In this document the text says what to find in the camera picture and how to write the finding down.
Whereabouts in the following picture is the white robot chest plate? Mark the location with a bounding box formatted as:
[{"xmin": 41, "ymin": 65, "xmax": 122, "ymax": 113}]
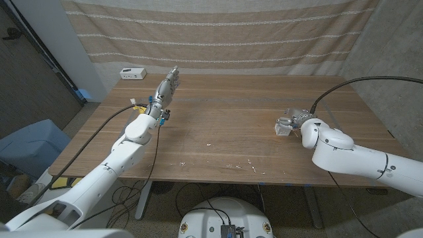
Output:
[{"xmin": 0, "ymin": 228, "xmax": 135, "ymax": 238}]

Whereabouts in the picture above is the white robot torso base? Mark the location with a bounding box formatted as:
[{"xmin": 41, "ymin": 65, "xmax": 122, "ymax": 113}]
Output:
[{"xmin": 178, "ymin": 197, "xmax": 274, "ymax": 238}]

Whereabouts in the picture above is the white sneaker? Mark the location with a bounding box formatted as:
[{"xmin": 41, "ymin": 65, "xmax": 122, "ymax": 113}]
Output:
[{"xmin": 18, "ymin": 182, "xmax": 47, "ymax": 204}]

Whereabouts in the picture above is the blue-grey storage bin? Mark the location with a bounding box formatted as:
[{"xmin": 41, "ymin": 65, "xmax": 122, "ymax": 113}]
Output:
[{"xmin": 0, "ymin": 118, "xmax": 72, "ymax": 179}]

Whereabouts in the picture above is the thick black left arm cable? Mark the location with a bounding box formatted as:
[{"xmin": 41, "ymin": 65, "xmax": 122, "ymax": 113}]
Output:
[{"xmin": 31, "ymin": 103, "xmax": 149, "ymax": 208}]

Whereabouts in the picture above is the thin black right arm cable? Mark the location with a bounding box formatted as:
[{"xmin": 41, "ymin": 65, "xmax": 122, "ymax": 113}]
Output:
[{"xmin": 327, "ymin": 171, "xmax": 379, "ymax": 238}]

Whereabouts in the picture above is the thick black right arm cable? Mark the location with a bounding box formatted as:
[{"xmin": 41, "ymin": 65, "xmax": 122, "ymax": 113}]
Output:
[{"xmin": 309, "ymin": 75, "xmax": 423, "ymax": 115}]

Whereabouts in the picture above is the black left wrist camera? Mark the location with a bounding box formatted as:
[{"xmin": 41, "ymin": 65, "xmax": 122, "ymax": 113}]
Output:
[{"xmin": 159, "ymin": 109, "xmax": 171, "ymax": 126}]

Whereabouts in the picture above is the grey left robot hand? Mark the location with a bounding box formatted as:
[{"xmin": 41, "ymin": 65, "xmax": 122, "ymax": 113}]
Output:
[{"xmin": 145, "ymin": 65, "xmax": 181, "ymax": 118}]

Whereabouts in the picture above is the small white box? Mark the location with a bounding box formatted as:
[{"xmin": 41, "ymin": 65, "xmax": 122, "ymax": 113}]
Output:
[{"xmin": 274, "ymin": 119, "xmax": 292, "ymax": 137}]

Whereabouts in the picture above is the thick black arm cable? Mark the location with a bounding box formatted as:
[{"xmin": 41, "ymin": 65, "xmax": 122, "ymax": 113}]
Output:
[
  {"xmin": 31, "ymin": 103, "xmax": 149, "ymax": 208},
  {"xmin": 309, "ymin": 75, "xmax": 423, "ymax": 115}
]

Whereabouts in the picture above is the small light blue object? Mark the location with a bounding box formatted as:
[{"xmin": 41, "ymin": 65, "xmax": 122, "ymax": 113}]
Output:
[{"xmin": 77, "ymin": 88, "xmax": 94, "ymax": 102}]

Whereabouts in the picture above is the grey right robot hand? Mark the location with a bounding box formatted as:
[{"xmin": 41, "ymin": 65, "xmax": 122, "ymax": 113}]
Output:
[{"xmin": 276, "ymin": 107, "xmax": 318, "ymax": 130}]

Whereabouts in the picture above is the black door frame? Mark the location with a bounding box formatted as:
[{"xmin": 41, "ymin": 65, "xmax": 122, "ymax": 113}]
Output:
[{"xmin": 0, "ymin": 0, "xmax": 87, "ymax": 106}]

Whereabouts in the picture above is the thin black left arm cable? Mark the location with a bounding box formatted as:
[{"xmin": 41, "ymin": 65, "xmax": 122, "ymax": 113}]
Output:
[{"xmin": 69, "ymin": 124, "xmax": 163, "ymax": 231}]

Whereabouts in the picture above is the black floor cable tangle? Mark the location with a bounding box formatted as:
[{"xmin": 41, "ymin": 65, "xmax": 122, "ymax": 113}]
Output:
[{"xmin": 106, "ymin": 183, "xmax": 155, "ymax": 229}]

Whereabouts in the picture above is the dark round grille disc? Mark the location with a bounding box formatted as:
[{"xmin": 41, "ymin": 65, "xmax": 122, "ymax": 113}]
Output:
[{"xmin": 151, "ymin": 180, "xmax": 175, "ymax": 195}]

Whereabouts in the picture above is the thin black torso cable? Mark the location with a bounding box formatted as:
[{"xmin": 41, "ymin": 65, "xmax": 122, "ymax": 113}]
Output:
[{"xmin": 174, "ymin": 182, "xmax": 232, "ymax": 227}]

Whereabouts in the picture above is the white floor mat yellow print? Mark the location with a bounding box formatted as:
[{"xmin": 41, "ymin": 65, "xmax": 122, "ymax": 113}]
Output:
[{"xmin": 32, "ymin": 168, "xmax": 110, "ymax": 229}]

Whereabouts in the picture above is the grey electronics module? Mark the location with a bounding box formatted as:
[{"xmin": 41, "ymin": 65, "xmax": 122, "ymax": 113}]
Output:
[{"xmin": 220, "ymin": 224, "xmax": 245, "ymax": 238}]

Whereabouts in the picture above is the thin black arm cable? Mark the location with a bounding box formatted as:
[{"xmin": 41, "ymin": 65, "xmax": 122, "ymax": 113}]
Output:
[
  {"xmin": 327, "ymin": 171, "xmax": 379, "ymax": 238},
  {"xmin": 69, "ymin": 124, "xmax": 163, "ymax": 231}
]

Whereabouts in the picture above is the black door handle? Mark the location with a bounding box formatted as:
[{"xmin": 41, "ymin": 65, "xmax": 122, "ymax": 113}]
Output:
[{"xmin": 2, "ymin": 27, "xmax": 23, "ymax": 41}]

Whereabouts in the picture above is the white power strip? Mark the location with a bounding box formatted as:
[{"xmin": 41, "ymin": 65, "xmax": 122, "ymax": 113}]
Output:
[{"xmin": 119, "ymin": 67, "xmax": 147, "ymax": 81}]

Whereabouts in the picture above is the beige striped backdrop cloth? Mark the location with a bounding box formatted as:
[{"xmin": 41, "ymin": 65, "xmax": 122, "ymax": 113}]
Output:
[{"xmin": 61, "ymin": 0, "xmax": 380, "ymax": 76}]

